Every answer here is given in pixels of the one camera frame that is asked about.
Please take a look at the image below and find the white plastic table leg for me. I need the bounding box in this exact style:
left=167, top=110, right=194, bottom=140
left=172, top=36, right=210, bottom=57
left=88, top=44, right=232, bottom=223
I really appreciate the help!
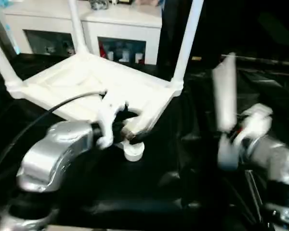
left=172, top=0, right=205, bottom=85
left=211, top=52, right=239, bottom=169
left=0, top=6, right=23, bottom=88
left=66, top=0, right=90, bottom=56

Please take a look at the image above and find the white plastic table top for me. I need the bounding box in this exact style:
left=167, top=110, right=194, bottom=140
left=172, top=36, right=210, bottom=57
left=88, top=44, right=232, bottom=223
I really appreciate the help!
left=5, top=51, right=185, bottom=162

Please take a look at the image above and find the black mat cloth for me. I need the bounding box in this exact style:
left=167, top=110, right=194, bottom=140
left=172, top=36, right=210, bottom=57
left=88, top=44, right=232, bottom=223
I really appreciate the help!
left=0, top=51, right=289, bottom=228

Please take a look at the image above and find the white glass door cabinet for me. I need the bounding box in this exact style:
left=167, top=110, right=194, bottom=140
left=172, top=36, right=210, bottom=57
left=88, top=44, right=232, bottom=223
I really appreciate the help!
left=3, top=0, right=164, bottom=66

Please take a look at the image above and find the black fabric backdrop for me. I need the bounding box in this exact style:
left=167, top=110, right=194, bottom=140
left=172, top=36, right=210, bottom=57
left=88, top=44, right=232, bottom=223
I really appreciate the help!
left=158, top=0, right=289, bottom=58

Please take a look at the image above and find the dark patterned cabinet-top object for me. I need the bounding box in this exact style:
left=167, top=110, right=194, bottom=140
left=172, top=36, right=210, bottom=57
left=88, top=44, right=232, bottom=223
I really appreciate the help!
left=90, top=0, right=109, bottom=11

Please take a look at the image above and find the blue white patterned strip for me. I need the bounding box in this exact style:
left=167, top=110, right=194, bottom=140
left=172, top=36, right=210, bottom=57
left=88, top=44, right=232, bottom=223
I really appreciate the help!
left=4, top=22, right=22, bottom=55

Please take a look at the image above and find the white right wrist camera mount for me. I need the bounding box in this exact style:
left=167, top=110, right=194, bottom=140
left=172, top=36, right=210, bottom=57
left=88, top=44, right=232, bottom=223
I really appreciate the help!
left=233, top=103, right=273, bottom=145

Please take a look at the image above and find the grey metal rail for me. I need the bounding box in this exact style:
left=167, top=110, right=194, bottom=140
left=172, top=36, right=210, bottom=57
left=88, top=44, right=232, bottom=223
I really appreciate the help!
left=221, top=53, right=289, bottom=66

